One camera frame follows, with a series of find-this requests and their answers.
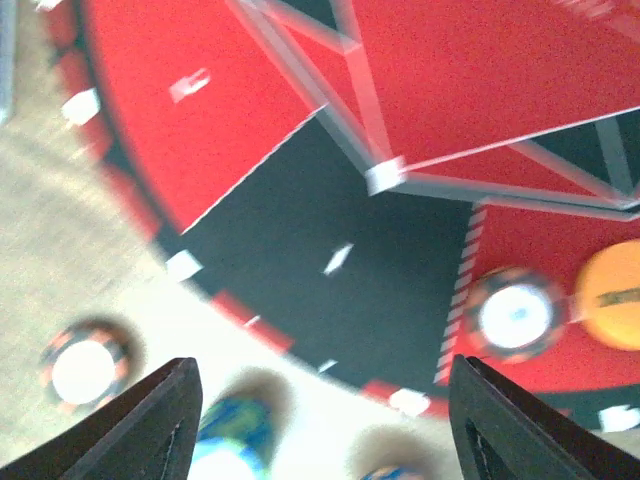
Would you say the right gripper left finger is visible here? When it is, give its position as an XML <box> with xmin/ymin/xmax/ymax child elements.
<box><xmin>1</xmin><ymin>358</ymin><xmax>203</xmax><ymax>479</ymax></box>

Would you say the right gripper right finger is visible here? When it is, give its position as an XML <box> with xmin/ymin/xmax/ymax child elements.
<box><xmin>449</xmin><ymin>354</ymin><xmax>639</xmax><ymax>480</ymax></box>

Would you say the red poker chip stack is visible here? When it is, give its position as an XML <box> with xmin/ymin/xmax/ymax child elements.
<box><xmin>40</xmin><ymin>317</ymin><xmax>135</xmax><ymax>414</ymax></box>

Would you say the teal poker chip stack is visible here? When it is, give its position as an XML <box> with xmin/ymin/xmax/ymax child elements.
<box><xmin>188</xmin><ymin>395</ymin><xmax>275</xmax><ymax>479</ymax></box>

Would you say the orange round blind button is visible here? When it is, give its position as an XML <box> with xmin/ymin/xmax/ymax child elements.
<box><xmin>574</xmin><ymin>239</ymin><xmax>639</xmax><ymax>351</ymax></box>

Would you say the round red black poker mat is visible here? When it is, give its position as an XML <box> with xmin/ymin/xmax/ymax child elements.
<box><xmin>36</xmin><ymin>1</ymin><xmax>639</xmax><ymax>432</ymax></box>

